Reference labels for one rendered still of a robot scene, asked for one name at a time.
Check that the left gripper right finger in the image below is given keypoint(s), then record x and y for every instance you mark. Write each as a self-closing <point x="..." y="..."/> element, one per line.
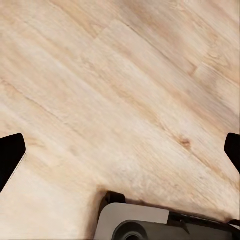
<point x="232" y="149"/>

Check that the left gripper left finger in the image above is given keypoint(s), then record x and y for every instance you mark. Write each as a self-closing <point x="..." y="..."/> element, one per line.
<point x="12" y="149"/>

